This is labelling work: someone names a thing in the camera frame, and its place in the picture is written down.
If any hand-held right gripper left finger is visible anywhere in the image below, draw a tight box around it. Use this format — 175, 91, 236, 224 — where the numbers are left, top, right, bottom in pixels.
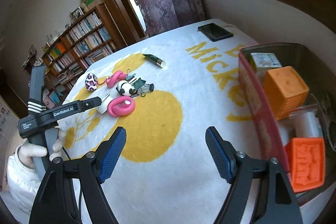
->
28, 126, 127, 224

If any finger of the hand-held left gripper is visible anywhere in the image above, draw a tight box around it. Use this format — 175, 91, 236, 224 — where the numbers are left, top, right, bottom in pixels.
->
79, 97, 102, 112

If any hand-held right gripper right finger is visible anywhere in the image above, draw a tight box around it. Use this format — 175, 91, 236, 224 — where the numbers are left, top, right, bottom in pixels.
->
205, 126, 302, 224

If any leopard print pouch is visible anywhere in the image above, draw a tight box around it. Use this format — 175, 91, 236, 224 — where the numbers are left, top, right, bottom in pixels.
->
85, 73, 98, 93

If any large pink foam twist tie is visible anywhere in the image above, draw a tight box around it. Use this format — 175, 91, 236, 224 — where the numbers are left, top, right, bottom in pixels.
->
108, 97, 135, 118

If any small pink foam twist tie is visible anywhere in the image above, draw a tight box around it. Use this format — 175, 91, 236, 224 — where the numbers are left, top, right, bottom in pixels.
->
106, 70, 127, 88

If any black white panda toy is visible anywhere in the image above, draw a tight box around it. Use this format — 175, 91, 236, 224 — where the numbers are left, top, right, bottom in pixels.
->
116, 81, 134, 97

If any red box container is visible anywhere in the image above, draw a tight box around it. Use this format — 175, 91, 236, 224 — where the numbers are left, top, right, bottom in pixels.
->
238, 42, 336, 203

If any orange embossed box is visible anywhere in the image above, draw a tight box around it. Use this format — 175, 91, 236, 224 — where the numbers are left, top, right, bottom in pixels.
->
285, 137, 326, 193
263, 66, 310, 121

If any white tape roll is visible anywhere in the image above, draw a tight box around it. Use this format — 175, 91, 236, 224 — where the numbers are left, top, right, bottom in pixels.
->
278, 106, 324, 147

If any pale green white box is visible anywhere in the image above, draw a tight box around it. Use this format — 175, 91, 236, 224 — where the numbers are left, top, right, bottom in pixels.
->
249, 52, 283, 75

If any person's left forearm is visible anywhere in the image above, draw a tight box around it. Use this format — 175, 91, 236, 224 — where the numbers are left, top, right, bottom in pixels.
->
7, 154, 46, 214

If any person's left hand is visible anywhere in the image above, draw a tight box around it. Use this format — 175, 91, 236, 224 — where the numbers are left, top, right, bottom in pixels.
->
17, 130, 66, 169

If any cabinet with photo stickers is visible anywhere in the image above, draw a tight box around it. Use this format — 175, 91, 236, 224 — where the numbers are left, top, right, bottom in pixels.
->
0, 93, 22, 152

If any green binder clip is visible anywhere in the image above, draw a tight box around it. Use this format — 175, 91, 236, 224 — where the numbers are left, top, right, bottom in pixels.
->
126, 69, 146, 89

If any wooden bookshelf with books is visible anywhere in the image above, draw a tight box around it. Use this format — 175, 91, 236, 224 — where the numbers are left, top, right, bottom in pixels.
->
22, 1, 118, 109

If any green pen with gold cap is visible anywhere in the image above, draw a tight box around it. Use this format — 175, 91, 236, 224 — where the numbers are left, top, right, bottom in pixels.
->
142, 53, 166, 68

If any white yellow printed blanket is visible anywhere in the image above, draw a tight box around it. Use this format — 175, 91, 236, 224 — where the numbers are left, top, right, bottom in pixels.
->
56, 19, 297, 224

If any black smartphone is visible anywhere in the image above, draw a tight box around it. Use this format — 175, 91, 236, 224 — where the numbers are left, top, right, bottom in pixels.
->
197, 23, 234, 42

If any black cable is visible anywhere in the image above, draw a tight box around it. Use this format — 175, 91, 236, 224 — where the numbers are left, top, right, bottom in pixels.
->
62, 147, 82, 215

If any picture frame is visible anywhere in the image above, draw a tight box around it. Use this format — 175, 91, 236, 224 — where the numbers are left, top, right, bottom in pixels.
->
70, 7, 84, 19

